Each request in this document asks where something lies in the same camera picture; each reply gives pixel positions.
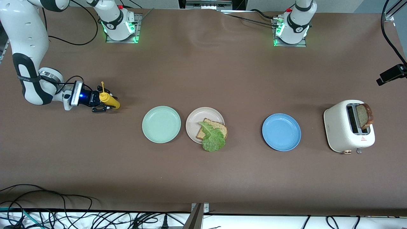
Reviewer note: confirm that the blue plate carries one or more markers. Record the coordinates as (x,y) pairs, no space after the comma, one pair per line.
(281,132)

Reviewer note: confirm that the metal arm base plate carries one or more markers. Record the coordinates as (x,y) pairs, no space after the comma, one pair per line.
(291,45)
(137,28)

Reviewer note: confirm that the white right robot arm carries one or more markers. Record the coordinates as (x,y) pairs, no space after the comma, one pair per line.
(28,38)

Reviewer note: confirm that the black metal rack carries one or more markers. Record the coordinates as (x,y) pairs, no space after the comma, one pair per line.
(206,3)

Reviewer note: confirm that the grey metal bracket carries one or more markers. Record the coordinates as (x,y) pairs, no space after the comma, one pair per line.
(206,207)

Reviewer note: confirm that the yellow squeeze bottle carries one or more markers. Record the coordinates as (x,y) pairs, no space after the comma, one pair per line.
(114,104)

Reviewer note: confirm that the white toaster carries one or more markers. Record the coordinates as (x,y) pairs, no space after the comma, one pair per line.
(338,130)

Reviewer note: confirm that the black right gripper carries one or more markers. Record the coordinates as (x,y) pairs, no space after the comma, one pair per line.
(91,98)

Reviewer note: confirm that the brown bread slice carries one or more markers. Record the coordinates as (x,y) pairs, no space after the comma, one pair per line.
(221,128)
(364,116)

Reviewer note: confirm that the beige plate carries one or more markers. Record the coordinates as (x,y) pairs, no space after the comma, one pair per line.
(197,119)

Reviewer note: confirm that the aluminium frame rail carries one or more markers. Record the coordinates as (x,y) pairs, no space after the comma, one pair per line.
(389,15)

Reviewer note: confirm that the green lettuce leaf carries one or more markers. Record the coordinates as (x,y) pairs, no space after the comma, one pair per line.
(214,140)

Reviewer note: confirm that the black power plug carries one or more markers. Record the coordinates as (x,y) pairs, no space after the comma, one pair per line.
(164,222)

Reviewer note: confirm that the green plate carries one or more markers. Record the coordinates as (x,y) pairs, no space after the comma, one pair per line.
(161,124)

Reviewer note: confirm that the grey metal beam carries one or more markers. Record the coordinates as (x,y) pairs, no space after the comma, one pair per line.
(194,221)

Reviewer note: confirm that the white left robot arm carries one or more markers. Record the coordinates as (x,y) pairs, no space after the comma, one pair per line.
(297,22)

